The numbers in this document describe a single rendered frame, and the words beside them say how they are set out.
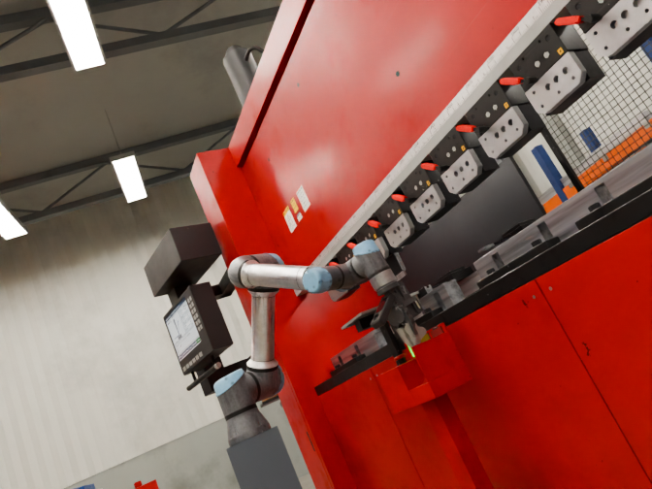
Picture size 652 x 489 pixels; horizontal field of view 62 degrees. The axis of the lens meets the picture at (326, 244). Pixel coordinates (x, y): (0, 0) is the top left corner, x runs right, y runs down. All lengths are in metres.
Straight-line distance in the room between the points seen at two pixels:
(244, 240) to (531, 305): 1.79
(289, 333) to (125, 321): 6.80
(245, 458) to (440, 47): 1.41
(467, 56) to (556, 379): 0.90
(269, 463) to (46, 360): 7.88
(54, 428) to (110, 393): 0.88
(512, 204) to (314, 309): 1.18
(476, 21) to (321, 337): 1.79
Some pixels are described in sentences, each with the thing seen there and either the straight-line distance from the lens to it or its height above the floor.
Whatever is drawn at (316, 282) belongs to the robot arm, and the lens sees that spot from 1.56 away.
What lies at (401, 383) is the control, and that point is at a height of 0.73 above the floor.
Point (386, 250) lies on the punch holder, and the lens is 2.09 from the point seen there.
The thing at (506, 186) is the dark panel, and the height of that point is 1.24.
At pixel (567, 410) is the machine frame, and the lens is 1.57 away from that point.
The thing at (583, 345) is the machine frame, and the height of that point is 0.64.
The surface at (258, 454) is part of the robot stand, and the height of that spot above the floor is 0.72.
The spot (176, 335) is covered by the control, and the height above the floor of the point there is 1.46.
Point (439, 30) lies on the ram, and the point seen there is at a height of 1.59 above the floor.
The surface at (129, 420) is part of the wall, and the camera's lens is 9.19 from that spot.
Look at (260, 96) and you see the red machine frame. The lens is 2.72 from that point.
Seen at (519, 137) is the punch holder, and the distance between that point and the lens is 1.54.
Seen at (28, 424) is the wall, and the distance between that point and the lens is 9.54.
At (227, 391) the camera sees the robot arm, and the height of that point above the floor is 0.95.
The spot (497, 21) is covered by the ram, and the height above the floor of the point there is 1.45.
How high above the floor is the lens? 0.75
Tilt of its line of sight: 15 degrees up
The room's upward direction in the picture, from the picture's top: 25 degrees counter-clockwise
